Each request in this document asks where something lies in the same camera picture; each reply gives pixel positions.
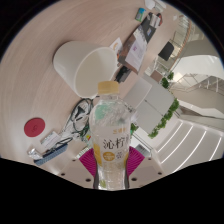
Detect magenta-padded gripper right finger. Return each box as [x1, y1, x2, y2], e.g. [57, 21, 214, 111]
[125, 145, 164, 186]

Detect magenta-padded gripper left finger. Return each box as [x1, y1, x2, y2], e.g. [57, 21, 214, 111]
[59, 148, 100, 188]

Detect clear yellow-capped drink bottle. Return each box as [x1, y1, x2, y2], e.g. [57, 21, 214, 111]
[88, 80, 138, 191]

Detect ceiling light strips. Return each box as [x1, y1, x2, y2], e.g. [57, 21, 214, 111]
[156, 121, 224, 165]

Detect flat round red coaster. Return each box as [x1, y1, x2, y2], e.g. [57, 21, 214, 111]
[23, 117, 46, 138]

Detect white cabinet with plants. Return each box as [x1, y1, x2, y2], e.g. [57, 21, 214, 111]
[134, 74, 181, 140]

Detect white staircase with railing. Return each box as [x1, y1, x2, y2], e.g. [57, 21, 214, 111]
[171, 54, 224, 120]

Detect white mug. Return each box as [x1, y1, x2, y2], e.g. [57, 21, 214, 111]
[52, 40, 119, 99]

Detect black chair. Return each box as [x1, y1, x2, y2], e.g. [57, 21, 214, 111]
[157, 41, 175, 62]

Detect small blue box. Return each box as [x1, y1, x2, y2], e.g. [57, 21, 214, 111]
[134, 7, 147, 23]

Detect black cable bundle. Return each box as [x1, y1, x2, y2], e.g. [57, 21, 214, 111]
[63, 98, 96, 141]

